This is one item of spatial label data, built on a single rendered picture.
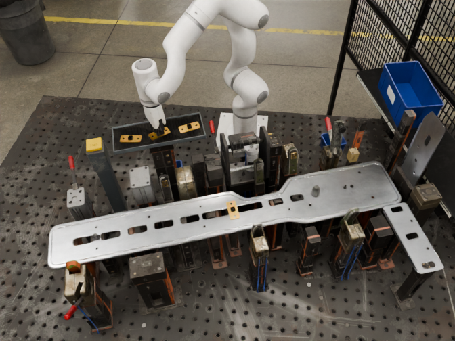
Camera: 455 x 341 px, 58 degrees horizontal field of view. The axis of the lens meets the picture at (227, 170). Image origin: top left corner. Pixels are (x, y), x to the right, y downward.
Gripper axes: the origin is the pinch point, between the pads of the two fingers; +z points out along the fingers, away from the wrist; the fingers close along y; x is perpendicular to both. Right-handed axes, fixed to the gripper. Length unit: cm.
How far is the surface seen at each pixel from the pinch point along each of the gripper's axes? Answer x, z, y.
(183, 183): -1.5, 10.9, 21.7
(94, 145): -24.5, 2.4, -8.6
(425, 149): 79, -1, 65
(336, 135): 59, 4, 39
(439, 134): 78, -11, 68
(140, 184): -16.5, 7.4, 15.4
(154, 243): -22.0, 18.3, 35.1
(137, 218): -22.9, 18.4, 21.1
